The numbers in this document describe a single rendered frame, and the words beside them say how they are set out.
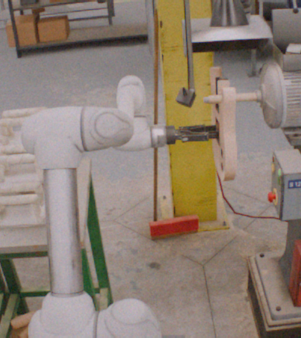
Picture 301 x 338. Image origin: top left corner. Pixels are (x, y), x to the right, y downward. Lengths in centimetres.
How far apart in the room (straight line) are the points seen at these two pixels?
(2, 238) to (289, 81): 118
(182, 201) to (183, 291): 62
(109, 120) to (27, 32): 549
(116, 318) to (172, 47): 169
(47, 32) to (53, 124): 544
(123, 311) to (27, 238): 56
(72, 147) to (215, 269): 173
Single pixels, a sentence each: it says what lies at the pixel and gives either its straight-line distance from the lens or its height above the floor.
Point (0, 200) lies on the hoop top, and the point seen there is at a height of 105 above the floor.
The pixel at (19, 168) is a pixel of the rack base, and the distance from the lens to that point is 218.
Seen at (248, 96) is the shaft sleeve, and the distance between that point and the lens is 202.
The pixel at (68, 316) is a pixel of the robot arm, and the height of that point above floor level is 96.
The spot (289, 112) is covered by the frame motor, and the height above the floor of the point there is 123.
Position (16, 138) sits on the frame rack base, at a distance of 224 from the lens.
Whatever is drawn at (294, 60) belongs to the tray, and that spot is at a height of 142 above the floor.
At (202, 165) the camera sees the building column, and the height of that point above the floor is 44.
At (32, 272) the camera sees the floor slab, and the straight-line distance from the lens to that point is 323.
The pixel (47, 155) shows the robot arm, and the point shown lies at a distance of 153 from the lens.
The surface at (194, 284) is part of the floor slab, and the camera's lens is 299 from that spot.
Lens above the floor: 207
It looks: 31 degrees down
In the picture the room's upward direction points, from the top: 6 degrees counter-clockwise
